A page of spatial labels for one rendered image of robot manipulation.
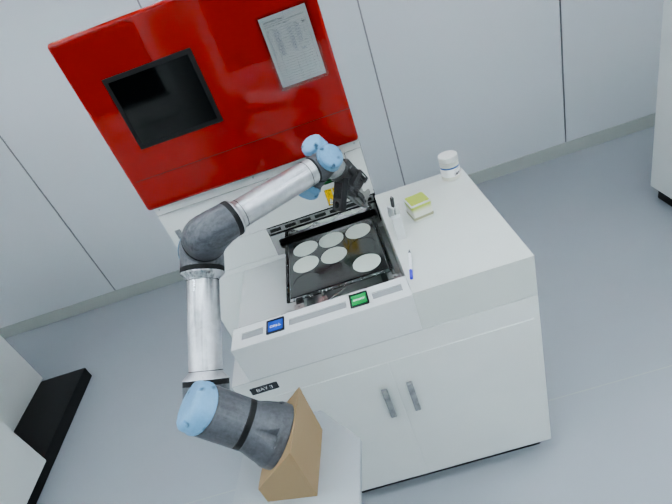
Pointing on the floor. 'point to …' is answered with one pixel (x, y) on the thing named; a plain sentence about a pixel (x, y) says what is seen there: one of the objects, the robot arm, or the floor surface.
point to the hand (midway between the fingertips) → (363, 206)
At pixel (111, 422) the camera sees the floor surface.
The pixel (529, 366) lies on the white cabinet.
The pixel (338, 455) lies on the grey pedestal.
